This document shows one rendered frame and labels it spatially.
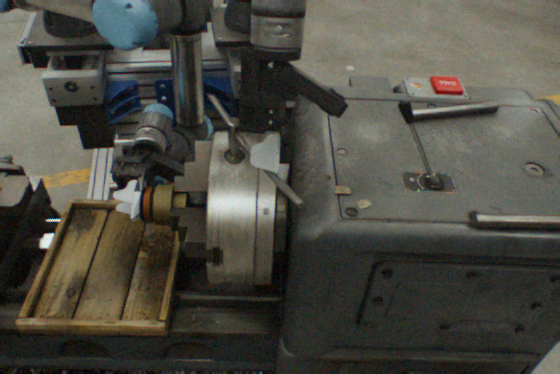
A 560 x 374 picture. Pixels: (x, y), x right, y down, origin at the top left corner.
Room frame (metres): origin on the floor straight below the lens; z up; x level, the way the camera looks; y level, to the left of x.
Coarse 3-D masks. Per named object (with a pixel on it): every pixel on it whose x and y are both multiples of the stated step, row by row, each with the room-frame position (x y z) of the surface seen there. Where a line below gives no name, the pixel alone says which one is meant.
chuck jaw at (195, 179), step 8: (200, 144) 0.79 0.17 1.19; (208, 144) 0.79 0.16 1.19; (200, 152) 0.78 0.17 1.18; (208, 152) 0.78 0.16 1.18; (200, 160) 0.77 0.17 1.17; (208, 160) 0.77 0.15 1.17; (184, 168) 0.75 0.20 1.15; (192, 168) 0.75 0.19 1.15; (200, 168) 0.75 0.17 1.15; (208, 168) 0.76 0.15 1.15; (176, 176) 0.74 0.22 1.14; (184, 176) 0.74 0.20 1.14; (192, 176) 0.74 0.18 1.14; (200, 176) 0.74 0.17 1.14; (208, 176) 0.75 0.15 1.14; (176, 184) 0.73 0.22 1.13; (184, 184) 0.73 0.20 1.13; (192, 184) 0.73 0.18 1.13; (200, 184) 0.73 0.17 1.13
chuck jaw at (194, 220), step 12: (180, 216) 0.66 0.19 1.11; (192, 216) 0.66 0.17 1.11; (204, 216) 0.67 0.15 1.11; (180, 228) 0.63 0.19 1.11; (192, 228) 0.63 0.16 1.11; (204, 228) 0.63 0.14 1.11; (180, 240) 0.62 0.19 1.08; (192, 240) 0.59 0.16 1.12; (204, 240) 0.59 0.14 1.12; (192, 252) 0.58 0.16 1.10; (204, 252) 0.59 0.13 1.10; (216, 252) 0.58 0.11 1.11; (216, 264) 0.57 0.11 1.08
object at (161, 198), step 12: (144, 192) 0.71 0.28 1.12; (156, 192) 0.71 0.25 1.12; (168, 192) 0.71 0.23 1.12; (180, 192) 0.72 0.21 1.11; (144, 204) 0.69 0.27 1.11; (156, 204) 0.68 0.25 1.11; (168, 204) 0.68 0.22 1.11; (180, 204) 0.70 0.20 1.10; (144, 216) 0.67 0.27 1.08; (156, 216) 0.67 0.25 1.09; (168, 216) 0.67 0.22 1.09
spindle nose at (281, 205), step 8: (288, 176) 0.74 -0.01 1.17; (288, 184) 0.71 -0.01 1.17; (280, 192) 0.68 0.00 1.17; (280, 200) 0.67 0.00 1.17; (288, 200) 0.68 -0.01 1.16; (280, 208) 0.67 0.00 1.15; (288, 208) 0.67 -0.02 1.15; (280, 216) 0.65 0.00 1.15; (288, 216) 0.66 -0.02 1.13; (280, 224) 0.64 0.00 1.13; (288, 224) 0.65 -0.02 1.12; (280, 232) 0.63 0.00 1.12; (288, 232) 0.65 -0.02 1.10; (280, 240) 0.63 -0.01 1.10; (280, 248) 0.63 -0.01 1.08; (280, 256) 0.63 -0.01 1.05
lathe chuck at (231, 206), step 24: (216, 144) 0.74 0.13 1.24; (216, 168) 0.67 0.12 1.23; (240, 168) 0.68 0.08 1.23; (216, 192) 0.63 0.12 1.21; (240, 192) 0.64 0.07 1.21; (216, 216) 0.60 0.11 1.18; (240, 216) 0.61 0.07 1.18; (216, 240) 0.58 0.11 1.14; (240, 240) 0.58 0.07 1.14; (240, 264) 0.57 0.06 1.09
